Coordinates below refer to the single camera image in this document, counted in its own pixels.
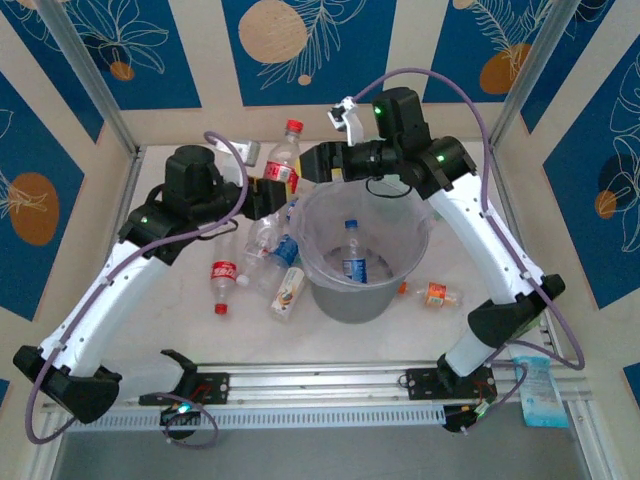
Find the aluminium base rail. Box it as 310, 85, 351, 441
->
47, 360, 591, 404

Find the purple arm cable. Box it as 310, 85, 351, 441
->
24, 130, 250, 445
352, 67, 586, 436

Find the red cap cola bottle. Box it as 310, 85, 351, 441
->
208, 230, 240, 317
263, 118, 305, 197

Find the aluminium side rail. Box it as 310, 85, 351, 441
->
487, 143, 559, 362
82, 147, 146, 361

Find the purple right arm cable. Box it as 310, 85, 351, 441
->
352, 67, 586, 436

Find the grey waste bin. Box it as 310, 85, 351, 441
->
289, 182, 431, 326

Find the purple cable loop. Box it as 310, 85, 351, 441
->
163, 393, 220, 449

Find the grey slotted cable duct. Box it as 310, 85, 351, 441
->
42, 403, 447, 432

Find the blue label water bottle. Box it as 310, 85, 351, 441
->
257, 230, 302, 297

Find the crushed clear plastic bottle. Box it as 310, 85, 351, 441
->
259, 197, 301, 236

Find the long black mounting plate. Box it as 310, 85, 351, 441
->
405, 367, 497, 401

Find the control board green light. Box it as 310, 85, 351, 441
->
442, 402, 489, 435
158, 399, 202, 427

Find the aluminium frame post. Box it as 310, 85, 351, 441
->
485, 0, 585, 149
35, 0, 144, 159

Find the clear plastic bin liner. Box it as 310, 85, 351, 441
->
288, 179, 436, 291

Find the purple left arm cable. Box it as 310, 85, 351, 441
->
24, 130, 250, 445

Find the small black mounting plate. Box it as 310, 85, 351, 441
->
192, 372, 231, 404

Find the thin black cable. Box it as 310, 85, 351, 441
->
197, 222, 240, 242
364, 175, 407, 200

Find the blue white packet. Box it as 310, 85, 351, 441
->
510, 353, 571, 429

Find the blue cap blue label bottle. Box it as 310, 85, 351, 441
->
341, 218, 370, 285

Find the white orange label bottle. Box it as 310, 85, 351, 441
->
268, 266, 307, 325

